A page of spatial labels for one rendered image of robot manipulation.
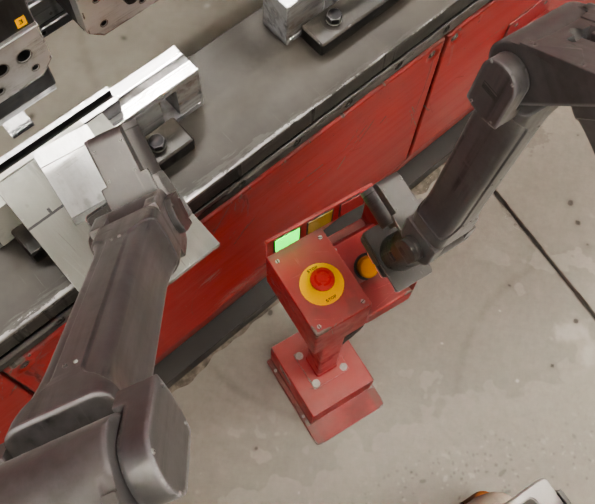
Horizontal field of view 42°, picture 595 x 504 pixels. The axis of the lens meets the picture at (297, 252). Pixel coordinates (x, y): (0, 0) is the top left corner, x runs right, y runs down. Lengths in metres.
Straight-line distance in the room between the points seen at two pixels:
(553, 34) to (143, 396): 0.42
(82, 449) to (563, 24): 0.49
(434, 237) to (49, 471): 0.65
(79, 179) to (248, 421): 1.03
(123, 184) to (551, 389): 1.54
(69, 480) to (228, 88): 0.99
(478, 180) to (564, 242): 1.45
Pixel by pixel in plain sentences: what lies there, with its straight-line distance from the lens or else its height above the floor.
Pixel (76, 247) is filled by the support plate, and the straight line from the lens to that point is 1.05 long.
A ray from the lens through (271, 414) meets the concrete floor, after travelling 1.97.
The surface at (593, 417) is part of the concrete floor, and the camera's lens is 2.13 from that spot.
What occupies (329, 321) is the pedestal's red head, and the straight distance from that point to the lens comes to 1.22.
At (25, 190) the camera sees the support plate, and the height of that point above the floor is 1.00.
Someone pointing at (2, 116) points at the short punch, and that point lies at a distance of 1.04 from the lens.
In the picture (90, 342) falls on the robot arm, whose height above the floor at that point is 1.50.
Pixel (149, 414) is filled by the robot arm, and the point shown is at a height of 1.58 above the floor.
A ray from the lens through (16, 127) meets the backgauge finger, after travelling 1.15.
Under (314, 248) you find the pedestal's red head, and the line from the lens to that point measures 1.26.
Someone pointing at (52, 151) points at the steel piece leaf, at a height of 1.00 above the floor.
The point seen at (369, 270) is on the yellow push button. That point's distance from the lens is 1.31.
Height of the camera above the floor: 1.94
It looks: 68 degrees down
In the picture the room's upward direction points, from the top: 4 degrees clockwise
